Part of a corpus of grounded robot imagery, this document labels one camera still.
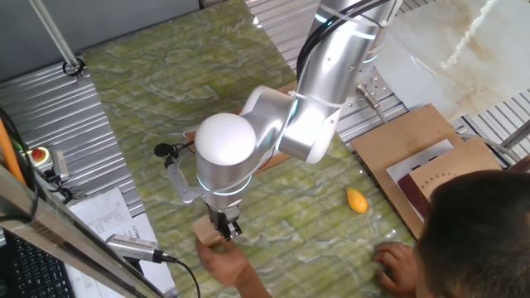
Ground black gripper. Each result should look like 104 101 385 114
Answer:
208 205 243 242

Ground light wooden cube block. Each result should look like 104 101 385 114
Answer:
191 214 223 248

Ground person left forearm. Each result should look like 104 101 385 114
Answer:
234 264 273 298

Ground person left hand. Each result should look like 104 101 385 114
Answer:
195 238 252 287

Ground person right hand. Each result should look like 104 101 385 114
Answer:
373 242 420 295

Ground white paper with text list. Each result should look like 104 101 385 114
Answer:
65 213 177 298

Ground white paper with printed table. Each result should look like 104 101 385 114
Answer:
68 187 133 236

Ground yellow toy mango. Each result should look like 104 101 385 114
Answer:
345 186 369 214

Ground brown cardboard sheet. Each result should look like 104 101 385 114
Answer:
349 103 465 240

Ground green marble pattern mat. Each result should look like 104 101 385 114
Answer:
81 0 419 298

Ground small grey box device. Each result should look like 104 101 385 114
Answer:
50 148 70 183

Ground white sheet with black marks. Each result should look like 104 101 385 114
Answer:
385 138 455 185

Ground black computer keyboard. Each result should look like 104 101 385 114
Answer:
0 230 76 298

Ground red emergency stop button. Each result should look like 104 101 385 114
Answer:
24 146 53 171

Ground person dark haired head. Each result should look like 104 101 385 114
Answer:
416 169 530 298

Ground brown wooden bar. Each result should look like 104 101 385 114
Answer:
507 155 530 173

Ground silver metal bar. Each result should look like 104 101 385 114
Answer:
499 119 530 150

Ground white marble board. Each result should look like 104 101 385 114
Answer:
374 0 530 122

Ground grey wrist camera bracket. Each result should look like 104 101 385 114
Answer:
164 152 206 206

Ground wooden picture frame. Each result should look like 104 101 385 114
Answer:
183 80 299 175

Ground black silver camera stand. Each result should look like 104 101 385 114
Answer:
123 256 146 276

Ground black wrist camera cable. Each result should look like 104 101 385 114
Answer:
153 140 195 161

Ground silver aluminium frame beam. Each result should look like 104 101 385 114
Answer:
0 164 166 298

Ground silver cable connector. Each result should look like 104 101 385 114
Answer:
355 84 389 125

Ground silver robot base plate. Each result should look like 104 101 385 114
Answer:
347 68 401 111

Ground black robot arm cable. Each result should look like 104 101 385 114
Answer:
296 0 393 82

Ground black cable ring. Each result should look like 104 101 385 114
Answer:
61 56 87 79

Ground orange cable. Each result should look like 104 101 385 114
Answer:
0 119 26 185

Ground silver camera pole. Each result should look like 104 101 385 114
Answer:
27 0 86 79

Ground grey hose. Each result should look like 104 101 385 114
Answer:
455 132 522 163

